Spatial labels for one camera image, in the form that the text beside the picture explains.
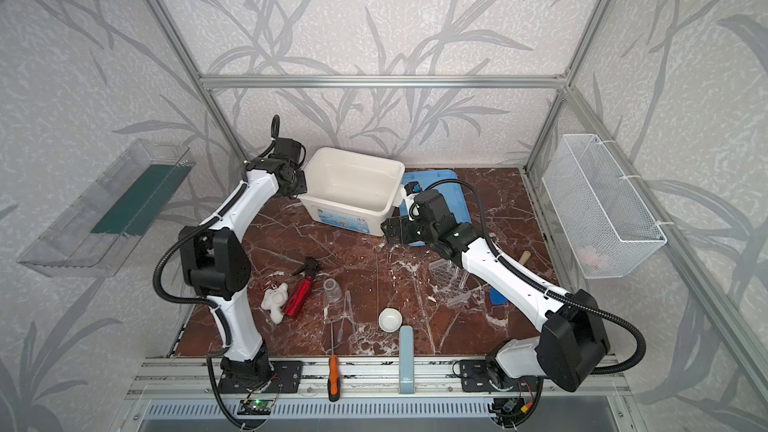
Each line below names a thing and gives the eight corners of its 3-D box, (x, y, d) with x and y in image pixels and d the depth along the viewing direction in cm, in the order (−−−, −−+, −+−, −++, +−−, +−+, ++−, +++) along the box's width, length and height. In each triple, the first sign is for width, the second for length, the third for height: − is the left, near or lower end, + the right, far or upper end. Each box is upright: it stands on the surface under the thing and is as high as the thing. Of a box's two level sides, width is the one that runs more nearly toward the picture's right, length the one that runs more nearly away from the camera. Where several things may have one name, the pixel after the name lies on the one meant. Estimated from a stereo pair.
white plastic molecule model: (261, 323, 84) (255, 318, 81) (271, 289, 91) (266, 283, 87) (283, 323, 84) (277, 318, 81) (291, 289, 91) (287, 283, 87)
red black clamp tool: (281, 314, 86) (277, 310, 83) (303, 260, 97) (300, 255, 94) (302, 318, 85) (299, 314, 83) (322, 263, 96) (319, 258, 94)
